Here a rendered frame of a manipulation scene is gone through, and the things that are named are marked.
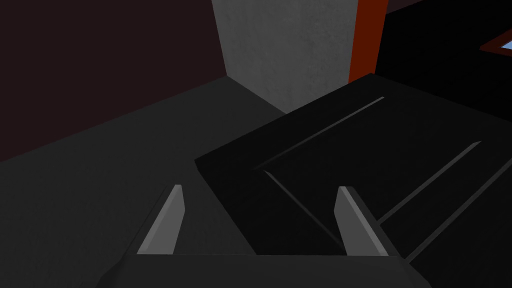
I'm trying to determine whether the black panelled door leaf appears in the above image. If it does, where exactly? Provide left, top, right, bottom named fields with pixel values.
left=193, top=73, right=512, bottom=288

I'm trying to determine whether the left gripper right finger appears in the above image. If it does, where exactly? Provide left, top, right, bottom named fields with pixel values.
left=333, top=185, right=401, bottom=257

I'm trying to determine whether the red framed window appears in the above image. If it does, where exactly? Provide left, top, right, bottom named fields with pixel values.
left=479, top=29, right=512, bottom=57

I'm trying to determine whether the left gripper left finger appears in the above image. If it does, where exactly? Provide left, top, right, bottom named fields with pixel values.
left=127, top=184, right=186, bottom=256

